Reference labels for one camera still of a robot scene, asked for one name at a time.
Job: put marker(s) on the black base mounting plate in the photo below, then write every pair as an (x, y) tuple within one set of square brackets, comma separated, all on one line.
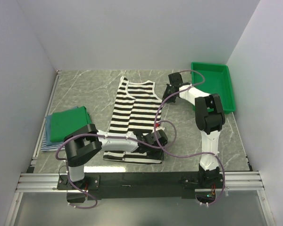
[(147, 184)]

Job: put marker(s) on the green plastic bin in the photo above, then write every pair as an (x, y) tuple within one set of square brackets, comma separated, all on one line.
[(217, 80)]

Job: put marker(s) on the blue white striped tank top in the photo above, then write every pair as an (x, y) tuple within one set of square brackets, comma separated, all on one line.
[(47, 146)]

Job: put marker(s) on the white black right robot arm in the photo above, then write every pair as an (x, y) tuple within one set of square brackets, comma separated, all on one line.
[(209, 118)]

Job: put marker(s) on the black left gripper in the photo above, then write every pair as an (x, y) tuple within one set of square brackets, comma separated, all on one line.
[(159, 155)]

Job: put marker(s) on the green tank top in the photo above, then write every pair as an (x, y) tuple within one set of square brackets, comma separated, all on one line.
[(64, 123)]

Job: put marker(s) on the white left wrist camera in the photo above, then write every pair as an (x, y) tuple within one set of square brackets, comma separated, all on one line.
[(159, 126)]

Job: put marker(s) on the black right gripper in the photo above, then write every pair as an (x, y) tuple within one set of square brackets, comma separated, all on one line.
[(169, 87)]

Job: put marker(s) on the folded blue tank top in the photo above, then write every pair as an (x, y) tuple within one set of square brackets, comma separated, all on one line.
[(47, 126)]

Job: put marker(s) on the aluminium frame rail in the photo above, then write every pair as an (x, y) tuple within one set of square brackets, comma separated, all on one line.
[(43, 183)]

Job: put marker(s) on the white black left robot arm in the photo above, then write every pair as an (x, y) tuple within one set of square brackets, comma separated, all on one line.
[(135, 147)]

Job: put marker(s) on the black white striped tank top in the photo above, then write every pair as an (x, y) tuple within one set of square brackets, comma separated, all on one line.
[(135, 109)]

